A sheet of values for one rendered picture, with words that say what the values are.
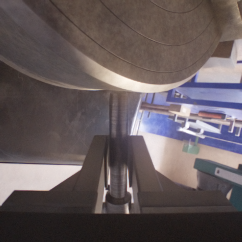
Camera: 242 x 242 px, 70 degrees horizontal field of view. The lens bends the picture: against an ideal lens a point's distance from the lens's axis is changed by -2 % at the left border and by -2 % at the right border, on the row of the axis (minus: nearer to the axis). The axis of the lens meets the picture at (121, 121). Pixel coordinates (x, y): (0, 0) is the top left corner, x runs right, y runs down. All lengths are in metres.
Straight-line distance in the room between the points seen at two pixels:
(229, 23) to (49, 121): 0.26
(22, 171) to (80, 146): 3.69
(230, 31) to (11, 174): 3.92
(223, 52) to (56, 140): 2.17
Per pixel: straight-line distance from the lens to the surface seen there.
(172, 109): 2.22
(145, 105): 4.16
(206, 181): 1.01
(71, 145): 0.32
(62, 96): 0.30
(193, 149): 6.94
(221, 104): 1.92
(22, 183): 4.11
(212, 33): 0.19
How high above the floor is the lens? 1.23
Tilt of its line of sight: level
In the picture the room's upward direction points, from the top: 165 degrees counter-clockwise
